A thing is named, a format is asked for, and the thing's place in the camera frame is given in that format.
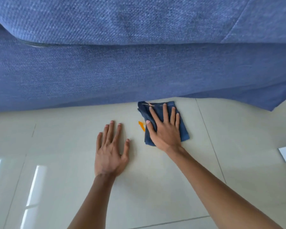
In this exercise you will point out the person's right hand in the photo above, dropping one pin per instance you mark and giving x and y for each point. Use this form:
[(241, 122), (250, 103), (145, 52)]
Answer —
[(166, 135)]

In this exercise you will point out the person's left hand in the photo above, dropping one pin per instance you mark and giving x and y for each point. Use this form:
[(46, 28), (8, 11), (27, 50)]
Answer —
[(109, 158)]

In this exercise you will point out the person's left middle finger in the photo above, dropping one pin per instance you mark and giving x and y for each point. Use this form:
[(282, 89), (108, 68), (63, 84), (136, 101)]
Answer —
[(110, 132)]

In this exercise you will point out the person's left thumb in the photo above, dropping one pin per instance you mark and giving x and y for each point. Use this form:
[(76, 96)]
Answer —
[(126, 147)]

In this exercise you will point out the person's right little finger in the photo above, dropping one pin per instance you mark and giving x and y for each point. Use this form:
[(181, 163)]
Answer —
[(177, 120)]

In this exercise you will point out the person's right thumb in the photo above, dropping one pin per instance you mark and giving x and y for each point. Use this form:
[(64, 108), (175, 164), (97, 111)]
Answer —
[(150, 128)]

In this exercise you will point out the person's right middle finger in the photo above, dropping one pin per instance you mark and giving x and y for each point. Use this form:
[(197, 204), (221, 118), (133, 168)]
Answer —
[(165, 113)]

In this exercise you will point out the person's left little finger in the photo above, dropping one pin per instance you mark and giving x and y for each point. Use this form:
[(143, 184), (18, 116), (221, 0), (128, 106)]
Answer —
[(99, 140)]

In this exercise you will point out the dark blue cloth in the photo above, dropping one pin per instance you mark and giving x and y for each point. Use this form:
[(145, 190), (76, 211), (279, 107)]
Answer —
[(184, 131)]

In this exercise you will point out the person's left forearm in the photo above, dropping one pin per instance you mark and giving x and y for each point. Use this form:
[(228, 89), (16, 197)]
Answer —
[(90, 203)]

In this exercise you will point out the person's right forearm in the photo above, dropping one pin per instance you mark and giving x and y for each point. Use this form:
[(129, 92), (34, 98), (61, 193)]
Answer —
[(219, 193)]

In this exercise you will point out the blue fabric sofa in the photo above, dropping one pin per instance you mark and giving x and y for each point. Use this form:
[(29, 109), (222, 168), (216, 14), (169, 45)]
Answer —
[(133, 76)]

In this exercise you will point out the blue sofa seat cushion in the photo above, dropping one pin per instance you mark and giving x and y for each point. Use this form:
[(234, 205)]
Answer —
[(143, 19)]

